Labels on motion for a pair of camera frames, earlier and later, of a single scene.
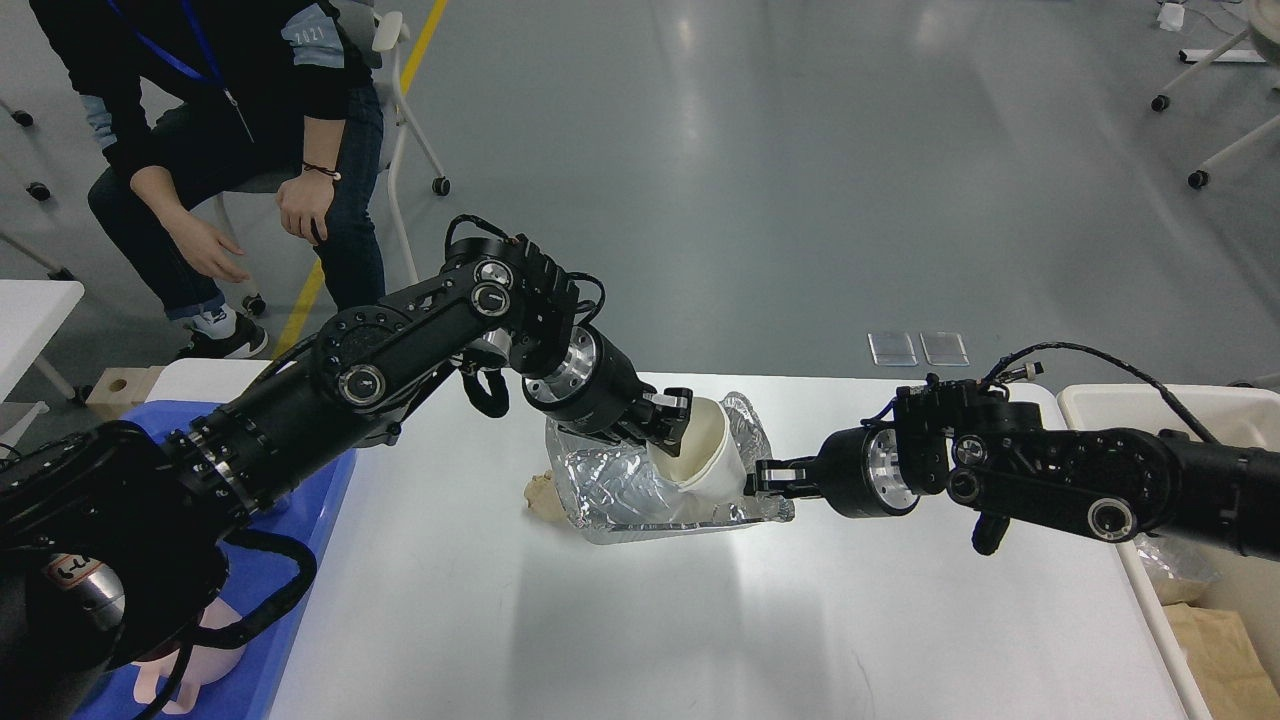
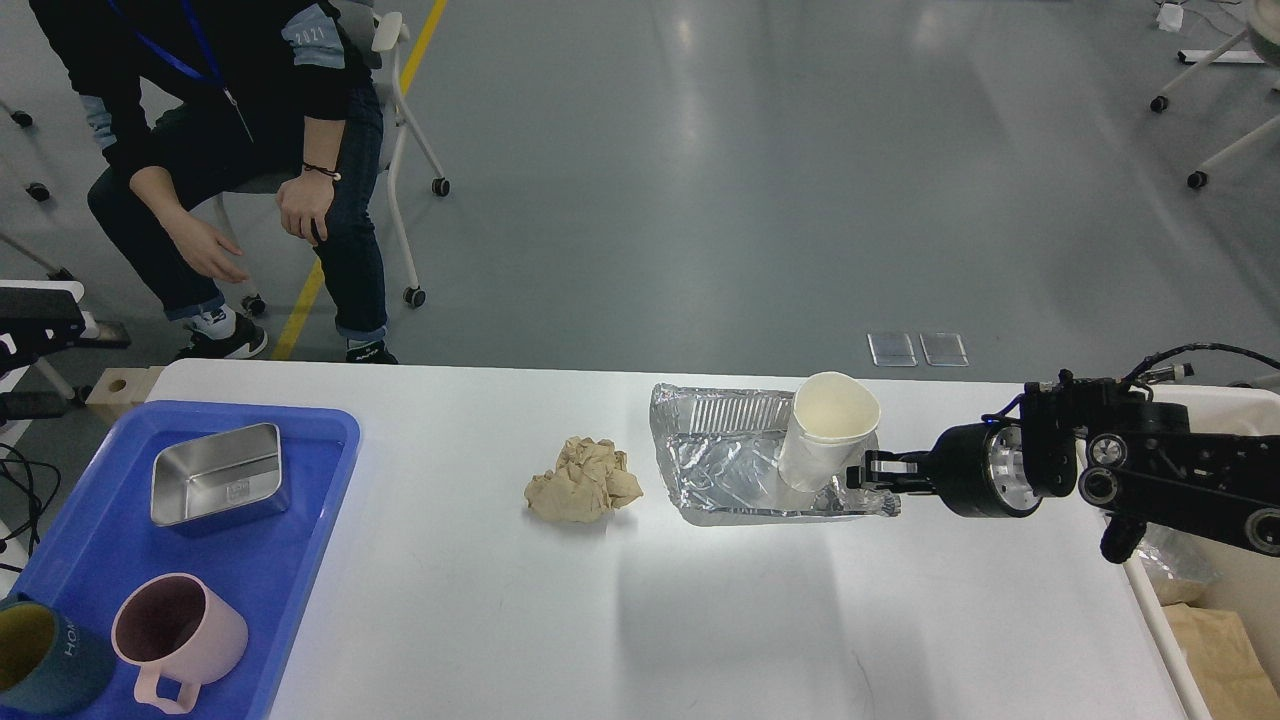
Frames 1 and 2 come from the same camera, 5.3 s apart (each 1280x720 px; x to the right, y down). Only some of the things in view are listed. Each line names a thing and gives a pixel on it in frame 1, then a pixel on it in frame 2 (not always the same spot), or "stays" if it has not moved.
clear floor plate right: (944, 349) stays
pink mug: (205, 665) stays
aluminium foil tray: (612, 491) -> (718, 454)
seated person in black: (191, 100) stays
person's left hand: (302, 199) stays
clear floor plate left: (892, 350) stays
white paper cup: (711, 464) -> (835, 421)
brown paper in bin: (1231, 681) stays
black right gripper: (857, 473) -> (976, 469)
